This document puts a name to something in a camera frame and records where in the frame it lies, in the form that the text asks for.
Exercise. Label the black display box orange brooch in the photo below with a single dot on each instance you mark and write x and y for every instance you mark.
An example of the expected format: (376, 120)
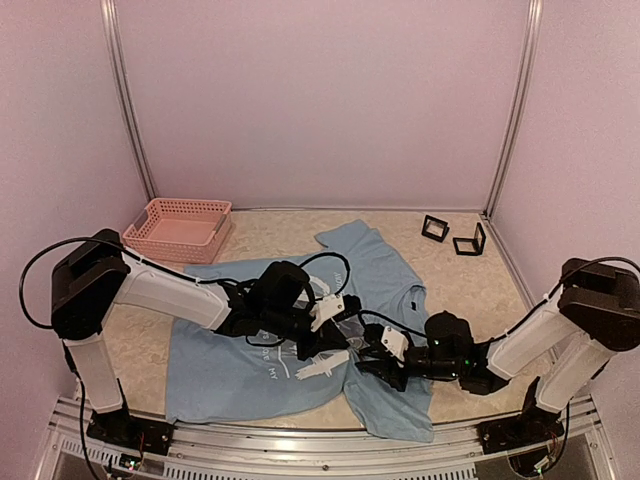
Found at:
(435, 229)

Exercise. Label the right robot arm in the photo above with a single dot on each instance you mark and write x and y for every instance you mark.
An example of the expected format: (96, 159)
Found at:
(595, 303)

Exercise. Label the right aluminium frame post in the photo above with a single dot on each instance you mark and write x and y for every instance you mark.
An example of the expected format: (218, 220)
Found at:
(518, 105)

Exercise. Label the black display box silver brooch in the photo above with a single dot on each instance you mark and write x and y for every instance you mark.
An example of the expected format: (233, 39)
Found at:
(471, 246)

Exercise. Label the left aluminium frame post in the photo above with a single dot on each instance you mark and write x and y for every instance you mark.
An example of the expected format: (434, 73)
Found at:
(115, 49)

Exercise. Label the aluminium frame post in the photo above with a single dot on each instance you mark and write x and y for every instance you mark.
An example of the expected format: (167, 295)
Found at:
(518, 105)
(115, 49)

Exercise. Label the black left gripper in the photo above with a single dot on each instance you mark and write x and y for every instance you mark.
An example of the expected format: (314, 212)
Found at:
(323, 341)

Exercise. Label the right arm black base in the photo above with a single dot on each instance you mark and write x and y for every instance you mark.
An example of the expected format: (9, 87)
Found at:
(531, 426)

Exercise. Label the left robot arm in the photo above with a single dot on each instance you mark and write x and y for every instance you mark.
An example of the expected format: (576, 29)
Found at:
(101, 272)

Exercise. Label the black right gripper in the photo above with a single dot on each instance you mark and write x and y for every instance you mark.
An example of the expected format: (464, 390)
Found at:
(389, 374)

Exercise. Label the light blue printed t-shirt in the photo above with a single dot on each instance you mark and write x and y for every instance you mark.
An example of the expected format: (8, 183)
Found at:
(216, 378)

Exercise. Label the pink plastic basket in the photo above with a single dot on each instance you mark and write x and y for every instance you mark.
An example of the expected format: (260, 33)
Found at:
(184, 231)

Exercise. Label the front aluminium rail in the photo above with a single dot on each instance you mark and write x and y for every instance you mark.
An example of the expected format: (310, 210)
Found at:
(226, 451)

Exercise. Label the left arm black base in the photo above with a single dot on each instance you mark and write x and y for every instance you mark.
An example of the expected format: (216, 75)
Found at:
(122, 429)

